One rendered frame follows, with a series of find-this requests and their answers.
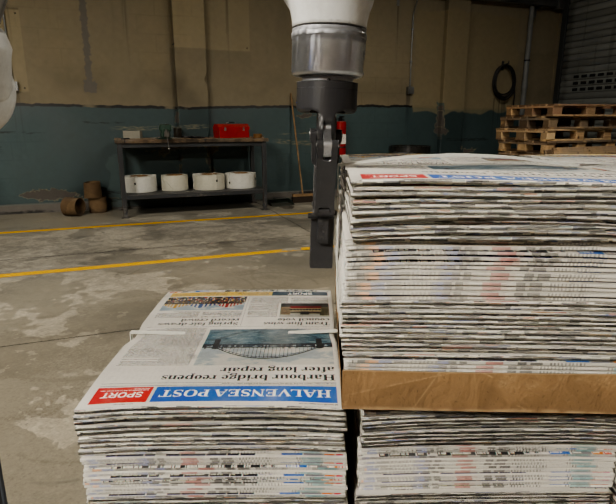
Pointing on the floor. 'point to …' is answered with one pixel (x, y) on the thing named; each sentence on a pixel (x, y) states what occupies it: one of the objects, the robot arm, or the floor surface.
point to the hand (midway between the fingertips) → (321, 241)
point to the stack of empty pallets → (525, 134)
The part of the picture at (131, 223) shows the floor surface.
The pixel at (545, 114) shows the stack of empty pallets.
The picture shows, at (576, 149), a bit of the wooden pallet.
